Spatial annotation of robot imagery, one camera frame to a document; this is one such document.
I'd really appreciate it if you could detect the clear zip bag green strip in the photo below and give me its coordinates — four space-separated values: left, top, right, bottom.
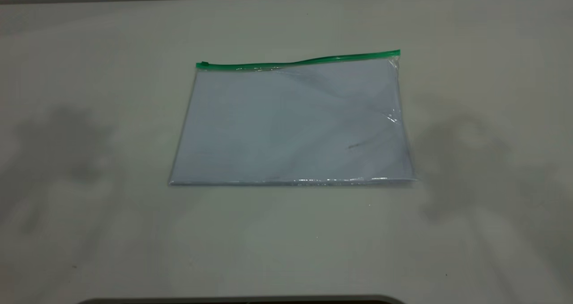
168 49 418 188

